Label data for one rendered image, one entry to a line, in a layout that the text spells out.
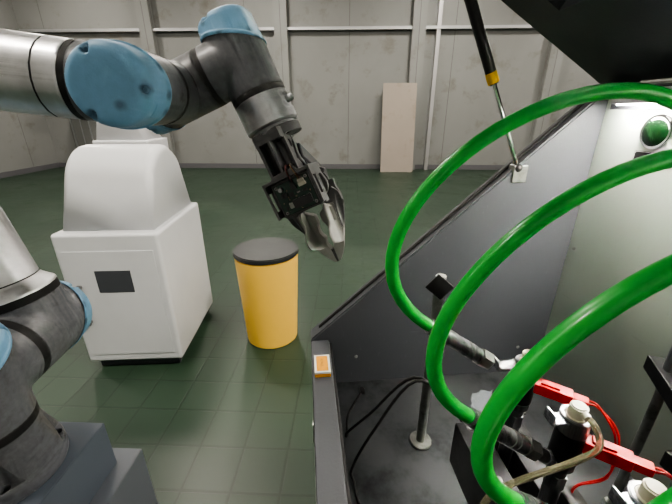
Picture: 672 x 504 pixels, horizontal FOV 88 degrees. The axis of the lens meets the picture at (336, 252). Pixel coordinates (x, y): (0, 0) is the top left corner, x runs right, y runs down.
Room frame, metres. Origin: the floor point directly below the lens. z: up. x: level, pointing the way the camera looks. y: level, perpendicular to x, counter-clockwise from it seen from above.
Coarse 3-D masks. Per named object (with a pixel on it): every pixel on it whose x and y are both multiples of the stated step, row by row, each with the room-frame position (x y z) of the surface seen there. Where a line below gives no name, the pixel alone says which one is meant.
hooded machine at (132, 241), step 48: (96, 144) 1.99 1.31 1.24; (144, 144) 1.99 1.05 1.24; (96, 192) 1.76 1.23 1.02; (144, 192) 1.77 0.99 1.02; (96, 240) 1.64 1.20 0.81; (144, 240) 1.65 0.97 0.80; (192, 240) 2.10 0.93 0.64; (96, 288) 1.63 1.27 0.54; (144, 288) 1.65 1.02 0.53; (192, 288) 1.97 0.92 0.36; (96, 336) 1.63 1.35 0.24; (144, 336) 1.64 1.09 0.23; (192, 336) 1.84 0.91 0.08
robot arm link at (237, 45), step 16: (208, 16) 0.50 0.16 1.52; (224, 16) 0.50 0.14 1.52; (240, 16) 0.51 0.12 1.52; (208, 32) 0.50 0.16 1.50; (224, 32) 0.49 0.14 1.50; (240, 32) 0.50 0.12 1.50; (256, 32) 0.52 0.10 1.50; (208, 48) 0.50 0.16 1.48; (224, 48) 0.49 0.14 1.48; (240, 48) 0.49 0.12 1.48; (256, 48) 0.50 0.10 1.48; (208, 64) 0.49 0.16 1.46; (224, 64) 0.49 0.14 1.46; (240, 64) 0.49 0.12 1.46; (256, 64) 0.49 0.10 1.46; (272, 64) 0.52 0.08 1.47; (224, 80) 0.49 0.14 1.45; (240, 80) 0.49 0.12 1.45; (256, 80) 0.49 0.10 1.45; (272, 80) 0.50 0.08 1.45; (224, 96) 0.51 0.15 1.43; (240, 96) 0.49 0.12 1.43
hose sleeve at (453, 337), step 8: (432, 320) 0.33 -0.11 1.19; (448, 336) 0.32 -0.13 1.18; (456, 336) 0.33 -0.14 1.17; (448, 344) 0.32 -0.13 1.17; (456, 344) 0.32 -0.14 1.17; (464, 344) 0.33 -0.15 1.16; (472, 344) 0.33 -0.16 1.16; (464, 352) 0.32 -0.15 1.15; (472, 352) 0.33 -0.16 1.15; (480, 352) 0.33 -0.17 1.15; (472, 360) 0.33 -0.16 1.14; (480, 360) 0.33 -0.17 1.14
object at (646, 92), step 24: (552, 96) 0.34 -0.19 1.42; (576, 96) 0.33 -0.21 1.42; (600, 96) 0.33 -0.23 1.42; (624, 96) 0.34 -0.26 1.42; (648, 96) 0.34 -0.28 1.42; (504, 120) 0.33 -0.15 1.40; (528, 120) 0.33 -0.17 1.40; (480, 144) 0.32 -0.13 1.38; (456, 168) 0.33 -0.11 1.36; (432, 192) 0.32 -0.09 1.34; (408, 216) 0.32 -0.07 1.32; (408, 312) 0.32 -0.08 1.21
